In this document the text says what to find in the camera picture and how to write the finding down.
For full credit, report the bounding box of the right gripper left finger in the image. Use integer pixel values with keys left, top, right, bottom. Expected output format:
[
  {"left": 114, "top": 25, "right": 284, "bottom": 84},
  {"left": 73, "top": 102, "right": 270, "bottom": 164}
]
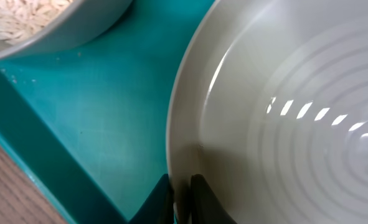
[{"left": 129, "top": 174, "right": 174, "bottom": 224}]

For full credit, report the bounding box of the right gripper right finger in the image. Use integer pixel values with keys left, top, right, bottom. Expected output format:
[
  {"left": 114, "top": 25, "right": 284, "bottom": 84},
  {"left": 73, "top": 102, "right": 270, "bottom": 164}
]
[{"left": 191, "top": 174, "right": 237, "bottom": 224}]

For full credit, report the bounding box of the grey deep plate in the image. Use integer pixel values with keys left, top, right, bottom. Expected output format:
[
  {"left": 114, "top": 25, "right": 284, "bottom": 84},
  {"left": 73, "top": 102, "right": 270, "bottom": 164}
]
[{"left": 166, "top": 0, "right": 368, "bottom": 223}]

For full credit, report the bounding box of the teal serving tray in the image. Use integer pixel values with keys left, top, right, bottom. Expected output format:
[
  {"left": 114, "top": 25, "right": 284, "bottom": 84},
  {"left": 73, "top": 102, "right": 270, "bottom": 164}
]
[{"left": 0, "top": 0, "right": 212, "bottom": 223}]

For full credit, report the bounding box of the grey bowl with rice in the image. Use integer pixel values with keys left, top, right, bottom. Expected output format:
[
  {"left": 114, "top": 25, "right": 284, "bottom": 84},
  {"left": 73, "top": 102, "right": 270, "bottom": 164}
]
[{"left": 0, "top": 0, "right": 132, "bottom": 60}]

